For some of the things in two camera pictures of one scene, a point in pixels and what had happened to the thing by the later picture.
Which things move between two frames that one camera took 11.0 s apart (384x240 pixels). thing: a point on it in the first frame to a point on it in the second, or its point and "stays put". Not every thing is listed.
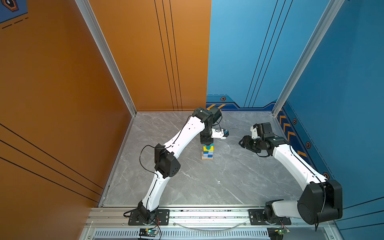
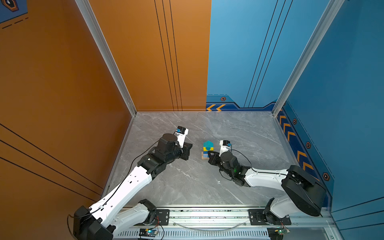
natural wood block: (205, 158) stays put
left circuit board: (148, 232) stays put
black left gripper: (208, 141) to (185, 148)
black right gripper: (245, 141) to (212, 160)
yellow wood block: (211, 149) stays put
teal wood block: (208, 147) stays put
